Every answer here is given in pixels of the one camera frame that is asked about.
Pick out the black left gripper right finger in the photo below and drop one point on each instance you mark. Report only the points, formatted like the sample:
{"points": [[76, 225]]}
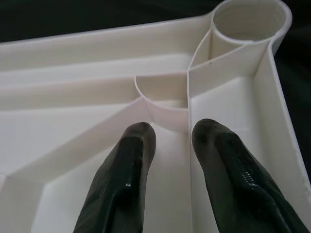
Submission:
{"points": [[233, 182]]}

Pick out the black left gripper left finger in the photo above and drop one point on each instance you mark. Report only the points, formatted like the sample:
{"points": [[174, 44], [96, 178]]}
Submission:
{"points": [[121, 182]]}

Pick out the white plastic children table top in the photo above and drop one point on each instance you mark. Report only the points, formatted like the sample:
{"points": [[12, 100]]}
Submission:
{"points": [[73, 72]]}

